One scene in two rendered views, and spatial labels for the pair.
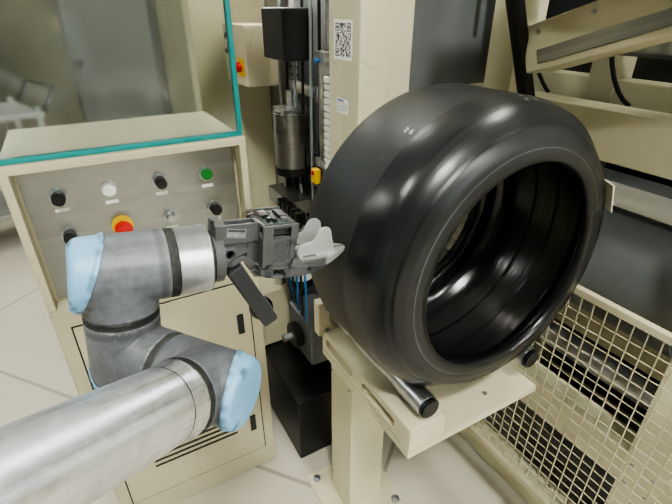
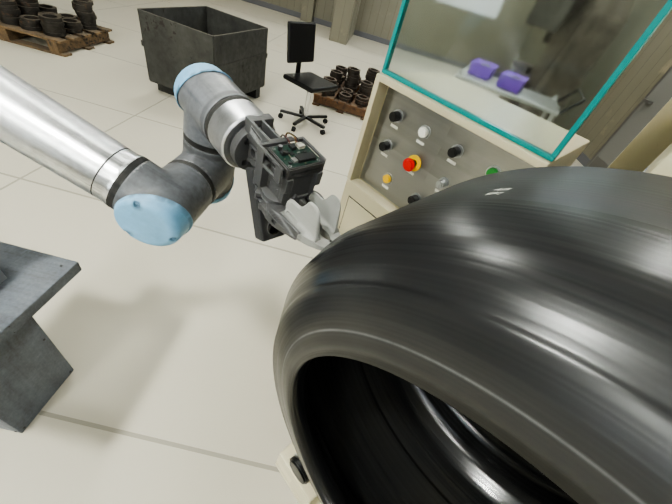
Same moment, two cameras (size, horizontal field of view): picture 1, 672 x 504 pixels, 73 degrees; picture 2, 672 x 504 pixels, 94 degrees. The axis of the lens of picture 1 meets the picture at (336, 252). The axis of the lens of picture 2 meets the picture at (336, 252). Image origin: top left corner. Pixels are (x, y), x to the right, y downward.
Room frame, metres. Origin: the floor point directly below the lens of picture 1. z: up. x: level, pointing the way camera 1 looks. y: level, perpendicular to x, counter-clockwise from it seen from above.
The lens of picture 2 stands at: (0.51, -0.27, 1.50)
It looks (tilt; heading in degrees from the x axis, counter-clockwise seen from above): 43 degrees down; 65
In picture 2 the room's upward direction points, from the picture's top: 18 degrees clockwise
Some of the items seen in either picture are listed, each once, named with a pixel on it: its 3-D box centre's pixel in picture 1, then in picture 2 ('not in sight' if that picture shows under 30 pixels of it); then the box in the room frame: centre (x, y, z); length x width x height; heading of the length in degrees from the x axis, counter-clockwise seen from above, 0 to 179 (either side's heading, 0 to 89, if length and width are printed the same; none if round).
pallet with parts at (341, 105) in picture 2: not in sight; (350, 85); (2.04, 4.31, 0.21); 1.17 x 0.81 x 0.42; 67
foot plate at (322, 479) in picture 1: (355, 488); not in sight; (1.04, -0.07, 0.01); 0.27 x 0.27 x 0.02; 29
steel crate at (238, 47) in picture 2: not in sight; (210, 59); (0.23, 3.79, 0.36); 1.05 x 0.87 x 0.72; 61
